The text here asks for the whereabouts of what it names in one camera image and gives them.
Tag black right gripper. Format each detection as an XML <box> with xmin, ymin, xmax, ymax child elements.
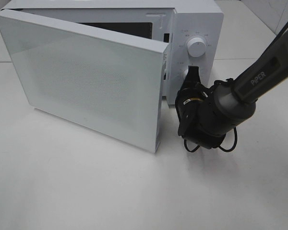
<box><xmin>175</xmin><ymin>66</ymin><xmax>206</xmax><ymax>122</ymax></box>

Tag white microwave knob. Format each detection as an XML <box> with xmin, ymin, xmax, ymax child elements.
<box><xmin>181</xmin><ymin>69</ymin><xmax>189</xmax><ymax>81</ymax></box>
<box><xmin>187</xmin><ymin>36</ymin><xmax>206</xmax><ymax>58</ymax></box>

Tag white microwave door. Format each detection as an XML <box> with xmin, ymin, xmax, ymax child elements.
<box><xmin>0</xmin><ymin>10</ymin><xmax>168</xmax><ymax>153</ymax></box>

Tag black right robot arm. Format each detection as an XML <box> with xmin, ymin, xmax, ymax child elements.
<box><xmin>176</xmin><ymin>29</ymin><xmax>288</xmax><ymax>138</ymax></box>

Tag white microwave oven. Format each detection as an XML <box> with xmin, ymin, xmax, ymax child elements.
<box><xmin>0</xmin><ymin>0</ymin><xmax>224</xmax><ymax>105</ymax></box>

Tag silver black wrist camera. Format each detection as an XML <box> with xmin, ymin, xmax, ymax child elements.
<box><xmin>178</xmin><ymin>113</ymin><xmax>226</xmax><ymax>152</ymax></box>

